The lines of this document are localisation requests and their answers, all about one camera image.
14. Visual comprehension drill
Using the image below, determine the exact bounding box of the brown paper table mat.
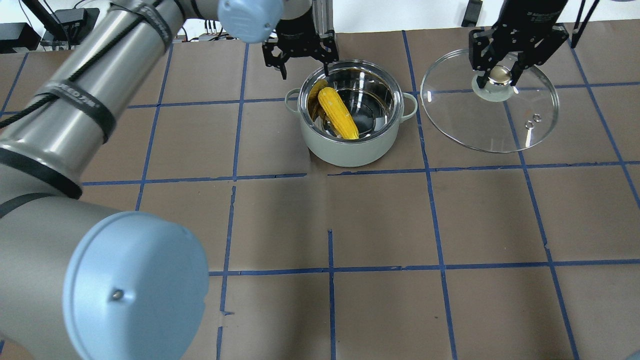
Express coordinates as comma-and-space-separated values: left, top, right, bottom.
82, 20, 639, 360

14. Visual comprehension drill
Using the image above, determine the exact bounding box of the glass pot lid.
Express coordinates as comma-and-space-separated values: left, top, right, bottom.
420, 48, 560, 154

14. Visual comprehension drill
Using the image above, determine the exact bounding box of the pale green cooking pot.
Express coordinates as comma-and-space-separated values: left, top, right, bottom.
285, 59, 418, 167

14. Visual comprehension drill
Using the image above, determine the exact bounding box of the yellow corn cob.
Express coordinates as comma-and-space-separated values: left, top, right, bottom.
317, 86, 360, 141

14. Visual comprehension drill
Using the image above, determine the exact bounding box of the aluminium frame post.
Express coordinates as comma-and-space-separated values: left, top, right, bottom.
311, 0, 335, 40

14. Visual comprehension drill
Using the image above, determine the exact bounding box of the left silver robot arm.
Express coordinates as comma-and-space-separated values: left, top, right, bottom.
1, 0, 330, 360

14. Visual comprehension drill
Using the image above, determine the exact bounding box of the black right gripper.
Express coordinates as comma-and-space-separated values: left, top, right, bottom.
468, 0, 569, 89

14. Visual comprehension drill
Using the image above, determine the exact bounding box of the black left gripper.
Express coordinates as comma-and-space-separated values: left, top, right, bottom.
262, 14, 339, 80

